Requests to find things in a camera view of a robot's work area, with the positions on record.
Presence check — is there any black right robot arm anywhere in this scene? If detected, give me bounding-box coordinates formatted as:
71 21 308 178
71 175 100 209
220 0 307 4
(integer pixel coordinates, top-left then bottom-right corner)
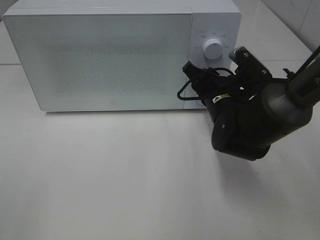
182 46 320 161

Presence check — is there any white microwave door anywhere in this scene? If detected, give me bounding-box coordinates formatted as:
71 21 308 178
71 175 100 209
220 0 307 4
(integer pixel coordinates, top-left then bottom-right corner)
4 14 191 112

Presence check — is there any upper white power knob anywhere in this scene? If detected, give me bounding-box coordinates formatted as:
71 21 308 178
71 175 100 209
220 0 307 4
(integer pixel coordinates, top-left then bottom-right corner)
202 37 224 60

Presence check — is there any white microwave oven body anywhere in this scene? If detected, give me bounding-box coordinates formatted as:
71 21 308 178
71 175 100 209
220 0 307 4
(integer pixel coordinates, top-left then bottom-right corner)
2 0 242 110

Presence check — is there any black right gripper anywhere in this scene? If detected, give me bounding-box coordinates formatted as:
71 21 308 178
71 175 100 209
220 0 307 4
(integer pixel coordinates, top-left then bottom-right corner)
182 61 260 107

